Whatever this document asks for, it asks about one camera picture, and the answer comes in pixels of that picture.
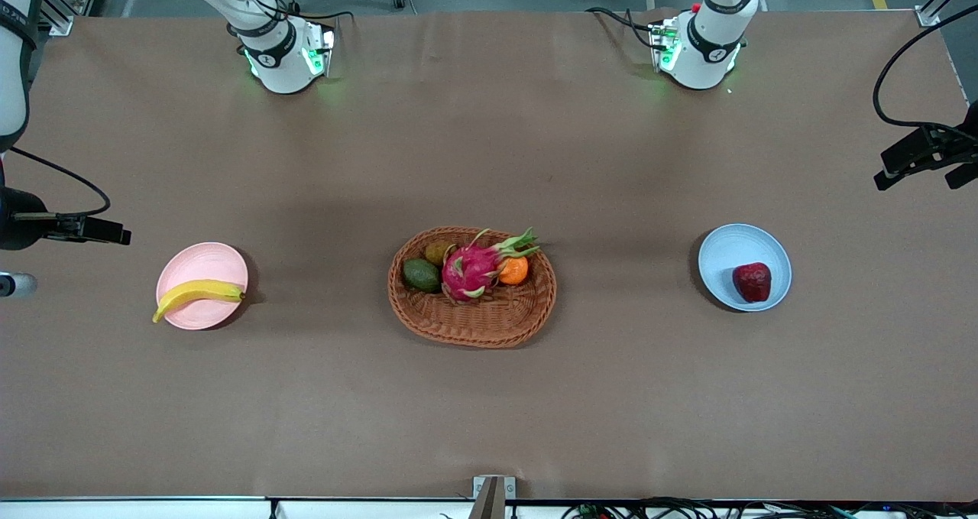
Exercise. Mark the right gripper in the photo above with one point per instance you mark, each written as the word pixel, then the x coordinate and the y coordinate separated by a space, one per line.
pixel 17 218

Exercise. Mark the yellow banana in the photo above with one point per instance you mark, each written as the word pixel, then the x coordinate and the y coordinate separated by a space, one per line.
pixel 199 290

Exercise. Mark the dark red apple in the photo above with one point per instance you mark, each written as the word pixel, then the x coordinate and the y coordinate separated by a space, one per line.
pixel 752 282

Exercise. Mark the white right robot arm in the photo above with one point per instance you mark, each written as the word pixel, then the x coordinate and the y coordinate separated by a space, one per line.
pixel 279 60

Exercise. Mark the pink round plate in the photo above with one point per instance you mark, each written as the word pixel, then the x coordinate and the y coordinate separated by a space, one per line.
pixel 206 263

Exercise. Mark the light blue round plate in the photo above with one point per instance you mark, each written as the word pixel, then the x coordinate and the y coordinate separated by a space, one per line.
pixel 726 251

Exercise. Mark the green avocado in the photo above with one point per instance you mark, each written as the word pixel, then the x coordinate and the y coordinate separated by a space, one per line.
pixel 422 275

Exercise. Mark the olive brown kiwi fruit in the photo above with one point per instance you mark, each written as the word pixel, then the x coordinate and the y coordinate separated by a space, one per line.
pixel 438 253

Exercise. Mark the pink dragon fruit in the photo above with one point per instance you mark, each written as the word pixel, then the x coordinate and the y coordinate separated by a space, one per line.
pixel 470 270

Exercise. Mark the brown wicker basket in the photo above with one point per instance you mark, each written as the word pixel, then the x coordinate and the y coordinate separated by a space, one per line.
pixel 474 324

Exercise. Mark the orange tangerine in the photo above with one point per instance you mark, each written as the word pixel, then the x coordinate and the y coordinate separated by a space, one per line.
pixel 513 270

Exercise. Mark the metal table edge bracket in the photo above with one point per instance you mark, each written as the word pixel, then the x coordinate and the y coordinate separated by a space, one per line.
pixel 493 496

